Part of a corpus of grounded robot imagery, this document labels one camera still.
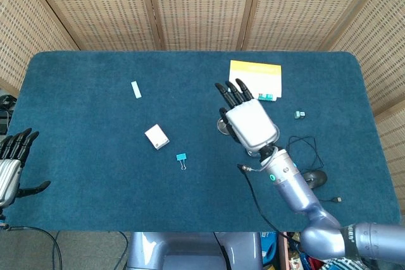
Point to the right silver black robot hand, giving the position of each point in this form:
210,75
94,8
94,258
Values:
251,123

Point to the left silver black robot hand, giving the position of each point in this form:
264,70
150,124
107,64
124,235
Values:
8,175

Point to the round metal strainer lid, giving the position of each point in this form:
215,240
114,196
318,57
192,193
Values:
222,126

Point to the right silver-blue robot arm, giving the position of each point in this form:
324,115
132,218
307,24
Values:
294,187

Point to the green white small box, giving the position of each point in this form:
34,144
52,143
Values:
268,96

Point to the yellow white notepad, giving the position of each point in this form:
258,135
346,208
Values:
253,75

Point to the small green cube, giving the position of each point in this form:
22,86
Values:
299,115

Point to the teal binder clip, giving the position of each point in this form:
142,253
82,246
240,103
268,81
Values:
181,157

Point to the black computer mouse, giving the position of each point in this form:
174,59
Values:
316,178

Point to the blue table cloth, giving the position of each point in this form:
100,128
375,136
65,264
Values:
95,181

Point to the white power adapter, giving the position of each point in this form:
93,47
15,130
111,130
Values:
156,137

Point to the small white eraser stick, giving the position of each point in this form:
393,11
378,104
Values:
136,89

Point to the blue printed package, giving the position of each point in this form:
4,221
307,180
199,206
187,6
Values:
268,246

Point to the woven wooden folding screen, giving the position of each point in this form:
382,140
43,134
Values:
202,4

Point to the silver-blue robot torso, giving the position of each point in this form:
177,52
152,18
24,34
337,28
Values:
190,251

